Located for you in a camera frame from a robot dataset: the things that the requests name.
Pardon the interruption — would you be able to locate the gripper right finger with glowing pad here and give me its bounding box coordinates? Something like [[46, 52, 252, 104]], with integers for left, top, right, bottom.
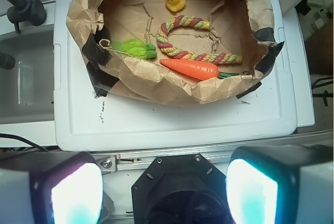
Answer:
[[226, 145, 333, 223]]

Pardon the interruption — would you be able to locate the white sink basin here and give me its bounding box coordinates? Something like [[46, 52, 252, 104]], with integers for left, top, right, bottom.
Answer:
[[1, 25, 54, 124]]

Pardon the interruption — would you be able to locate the black octagonal mount plate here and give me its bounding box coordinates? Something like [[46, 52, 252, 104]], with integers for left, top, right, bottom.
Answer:
[[132, 154, 234, 223]]

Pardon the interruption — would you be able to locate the white plastic bin lid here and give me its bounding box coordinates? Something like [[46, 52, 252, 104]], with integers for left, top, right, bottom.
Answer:
[[54, 0, 297, 151]]

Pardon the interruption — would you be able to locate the orange plastic carrot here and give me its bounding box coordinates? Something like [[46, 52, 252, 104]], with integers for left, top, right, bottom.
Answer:
[[160, 59, 238, 80]]

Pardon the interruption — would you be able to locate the multicolour braided rope toy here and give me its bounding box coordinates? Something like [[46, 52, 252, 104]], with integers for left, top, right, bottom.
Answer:
[[155, 15, 243, 65]]

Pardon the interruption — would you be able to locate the yellow rubber duck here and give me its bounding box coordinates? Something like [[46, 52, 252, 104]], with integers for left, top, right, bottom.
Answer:
[[165, 0, 186, 13]]

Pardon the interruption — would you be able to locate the black cable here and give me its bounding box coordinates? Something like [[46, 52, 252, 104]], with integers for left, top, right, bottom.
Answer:
[[0, 133, 50, 152]]

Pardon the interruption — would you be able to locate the aluminium extrusion rail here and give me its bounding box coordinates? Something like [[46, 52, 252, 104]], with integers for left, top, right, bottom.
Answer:
[[92, 129, 333, 174]]

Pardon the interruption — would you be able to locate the crumpled brown paper bag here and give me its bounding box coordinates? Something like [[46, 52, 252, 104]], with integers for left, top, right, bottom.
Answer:
[[66, 0, 283, 105]]

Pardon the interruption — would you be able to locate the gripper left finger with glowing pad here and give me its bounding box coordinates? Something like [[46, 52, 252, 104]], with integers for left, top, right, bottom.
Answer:
[[1, 151, 103, 223]]

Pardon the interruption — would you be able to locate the black faucet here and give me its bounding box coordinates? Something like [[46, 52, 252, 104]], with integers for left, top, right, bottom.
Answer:
[[7, 0, 47, 34]]

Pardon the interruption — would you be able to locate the green plush animal toy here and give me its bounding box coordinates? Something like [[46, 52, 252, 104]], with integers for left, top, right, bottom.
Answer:
[[99, 39, 157, 60]]

